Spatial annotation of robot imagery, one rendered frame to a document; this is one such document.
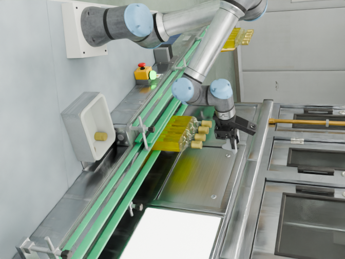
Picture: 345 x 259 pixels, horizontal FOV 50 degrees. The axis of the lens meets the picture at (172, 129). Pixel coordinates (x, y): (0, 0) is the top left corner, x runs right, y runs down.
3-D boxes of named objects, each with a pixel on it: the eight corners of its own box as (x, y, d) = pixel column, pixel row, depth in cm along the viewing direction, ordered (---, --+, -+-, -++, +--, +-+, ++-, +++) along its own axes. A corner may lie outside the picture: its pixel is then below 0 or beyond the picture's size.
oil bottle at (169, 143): (142, 149, 172) (186, 152, 165) (139, 140, 169) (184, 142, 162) (147, 142, 177) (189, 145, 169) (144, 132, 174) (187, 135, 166)
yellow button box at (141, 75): (135, 84, 191) (149, 84, 189) (132, 71, 187) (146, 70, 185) (141, 78, 197) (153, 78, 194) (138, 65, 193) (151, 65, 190)
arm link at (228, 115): (235, 99, 142) (232, 114, 137) (237, 107, 145) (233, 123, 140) (216, 98, 144) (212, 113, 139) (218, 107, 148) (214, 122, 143)
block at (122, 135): (115, 146, 162) (130, 147, 160) (110, 128, 157) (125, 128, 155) (119, 141, 165) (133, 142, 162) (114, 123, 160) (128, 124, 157)
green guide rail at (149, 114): (131, 128, 160) (148, 129, 157) (130, 126, 159) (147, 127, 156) (221, 8, 295) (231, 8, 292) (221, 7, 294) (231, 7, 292)
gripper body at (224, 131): (219, 127, 156) (215, 106, 148) (240, 127, 153) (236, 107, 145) (215, 141, 152) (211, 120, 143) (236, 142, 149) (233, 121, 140)
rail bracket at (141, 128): (131, 150, 161) (157, 152, 156) (122, 117, 152) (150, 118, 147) (134, 146, 163) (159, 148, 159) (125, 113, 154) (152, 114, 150)
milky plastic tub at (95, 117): (78, 161, 147) (97, 163, 144) (60, 113, 135) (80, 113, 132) (99, 136, 161) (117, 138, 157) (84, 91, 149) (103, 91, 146)
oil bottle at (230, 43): (209, 49, 268) (248, 48, 258) (208, 41, 265) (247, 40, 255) (210, 46, 273) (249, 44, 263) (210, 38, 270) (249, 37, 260)
